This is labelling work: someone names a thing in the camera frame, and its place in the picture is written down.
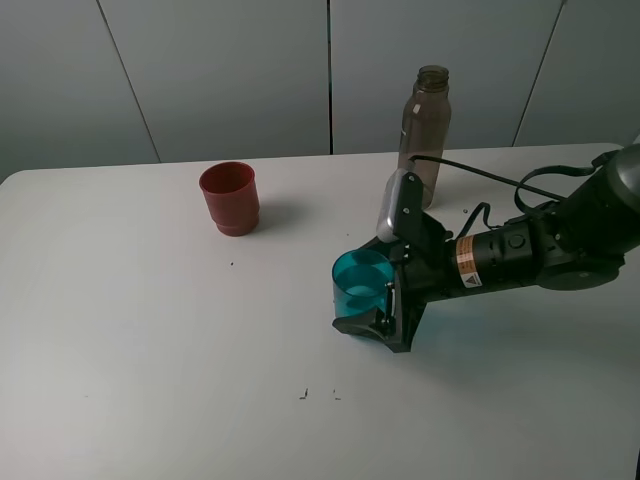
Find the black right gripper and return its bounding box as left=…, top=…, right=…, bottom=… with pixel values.
left=332, top=213, right=453, bottom=353

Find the teal transparent plastic cup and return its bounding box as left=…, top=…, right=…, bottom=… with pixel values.
left=332, top=249, right=394, bottom=318

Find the brown transparent plastic bottle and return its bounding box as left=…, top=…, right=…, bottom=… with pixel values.
left=398, top=65, right=451, bottom=210

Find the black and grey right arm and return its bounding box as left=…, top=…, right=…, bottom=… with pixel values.
left=332, top=145, right=639, bottom=353

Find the red plastic cup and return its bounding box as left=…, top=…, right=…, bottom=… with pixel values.
left=199, top=161, right=260, bottom=237

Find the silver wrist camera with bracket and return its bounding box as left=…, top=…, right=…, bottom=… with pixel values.
left=376, top=168, right=423, bottom=244

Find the black cable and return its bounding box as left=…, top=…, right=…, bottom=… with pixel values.
left=408, top=154, right=609, bottom=244

